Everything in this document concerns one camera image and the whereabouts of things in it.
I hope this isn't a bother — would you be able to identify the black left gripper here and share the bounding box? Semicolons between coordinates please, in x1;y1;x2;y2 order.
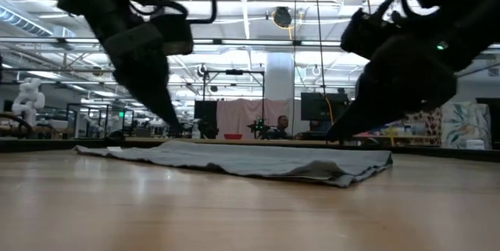
56;0;185;137

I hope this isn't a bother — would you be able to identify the pink hanging cloth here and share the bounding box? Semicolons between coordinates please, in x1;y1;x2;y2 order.
216;98;292;140

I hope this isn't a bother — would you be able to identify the black curved hose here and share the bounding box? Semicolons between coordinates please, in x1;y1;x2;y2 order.
0;113;34;139

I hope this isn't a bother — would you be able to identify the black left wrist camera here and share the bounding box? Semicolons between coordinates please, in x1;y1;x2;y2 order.
150;11;195;57

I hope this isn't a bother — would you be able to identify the person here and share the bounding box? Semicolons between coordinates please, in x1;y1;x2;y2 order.
272;114;293;140

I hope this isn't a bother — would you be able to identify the black cabinet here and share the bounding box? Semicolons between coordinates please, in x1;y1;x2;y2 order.
475;97;500;151

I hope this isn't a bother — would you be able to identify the white container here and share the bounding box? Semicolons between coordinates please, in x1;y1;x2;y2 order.
465;138;486;151

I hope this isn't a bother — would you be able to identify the short yellow cable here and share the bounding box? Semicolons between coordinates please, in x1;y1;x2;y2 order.
324;95;336;126

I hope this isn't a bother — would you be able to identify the black camera stand frame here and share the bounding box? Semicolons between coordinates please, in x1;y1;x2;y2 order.
202;68;266;139

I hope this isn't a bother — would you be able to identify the white pillar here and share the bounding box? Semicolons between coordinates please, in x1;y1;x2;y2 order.
265;52;295;102

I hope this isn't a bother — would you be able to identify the wide black monitor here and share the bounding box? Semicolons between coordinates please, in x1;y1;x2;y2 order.
299;91;351;123

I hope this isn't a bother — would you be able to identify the black cage frame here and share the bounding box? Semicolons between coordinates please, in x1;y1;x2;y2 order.
65;102;136;139

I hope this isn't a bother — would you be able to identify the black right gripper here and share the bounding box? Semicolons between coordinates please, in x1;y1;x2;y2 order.
326;6;459;143

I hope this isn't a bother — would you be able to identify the grey towel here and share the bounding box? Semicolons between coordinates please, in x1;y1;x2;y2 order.
73;139;394;188

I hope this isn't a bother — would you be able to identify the black robot with green light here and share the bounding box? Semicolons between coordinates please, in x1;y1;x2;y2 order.
246;118;274;140

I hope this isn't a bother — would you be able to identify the red floral cloth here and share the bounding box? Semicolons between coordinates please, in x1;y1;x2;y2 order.
402;106;443;147

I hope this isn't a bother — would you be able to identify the long black hanging cable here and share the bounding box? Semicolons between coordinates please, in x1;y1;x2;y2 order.
312;0;330;145

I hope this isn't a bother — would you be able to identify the small black monitor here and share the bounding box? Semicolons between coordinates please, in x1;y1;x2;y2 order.
193;99;219;139

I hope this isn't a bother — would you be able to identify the leaf print cloth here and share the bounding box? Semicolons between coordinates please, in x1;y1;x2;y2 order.
440;100;492;150

